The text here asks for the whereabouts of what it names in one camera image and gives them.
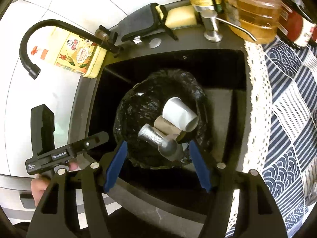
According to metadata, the silver foil wrapper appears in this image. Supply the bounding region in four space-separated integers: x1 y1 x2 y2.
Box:
138 124 185 162

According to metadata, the cardboard paper roll tube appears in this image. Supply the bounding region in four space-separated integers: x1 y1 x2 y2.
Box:
154 115 186 141

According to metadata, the white paper cup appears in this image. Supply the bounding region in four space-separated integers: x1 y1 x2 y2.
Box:
162 97 198 132

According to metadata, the black kitchen sink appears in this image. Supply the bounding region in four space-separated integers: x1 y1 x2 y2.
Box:
69 25 251 237

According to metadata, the black trash bag bin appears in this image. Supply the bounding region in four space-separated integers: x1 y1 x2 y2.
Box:
113 69 212 170

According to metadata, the black kitchen faucet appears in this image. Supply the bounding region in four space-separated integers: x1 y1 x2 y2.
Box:
19 19 123 79

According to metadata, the person left hand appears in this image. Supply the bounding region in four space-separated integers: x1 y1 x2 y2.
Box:
31 162 78 207

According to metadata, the blue white patterned tablecloth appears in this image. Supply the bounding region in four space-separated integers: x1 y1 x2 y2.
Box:
238 38 316 237

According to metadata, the yellow dish soap bottle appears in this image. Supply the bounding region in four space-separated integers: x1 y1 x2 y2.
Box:
49 27 106 79

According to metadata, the round sink hole cover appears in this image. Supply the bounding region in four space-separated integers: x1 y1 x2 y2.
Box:
149 38 162 49

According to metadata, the steel soap dispenser pump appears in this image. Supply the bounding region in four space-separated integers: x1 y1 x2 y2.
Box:
201 10 257 42

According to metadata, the yellow sponge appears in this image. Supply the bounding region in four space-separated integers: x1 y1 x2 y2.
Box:
155 5 197 30

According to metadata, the soy sauce jug white label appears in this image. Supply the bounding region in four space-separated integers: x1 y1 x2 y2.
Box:
277 0 316 49

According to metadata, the large cooking oil jug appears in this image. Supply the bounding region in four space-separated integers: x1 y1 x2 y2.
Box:
223 0 282 44

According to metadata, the black cabinet handle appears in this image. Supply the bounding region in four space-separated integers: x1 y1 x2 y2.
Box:
19 193 36 209

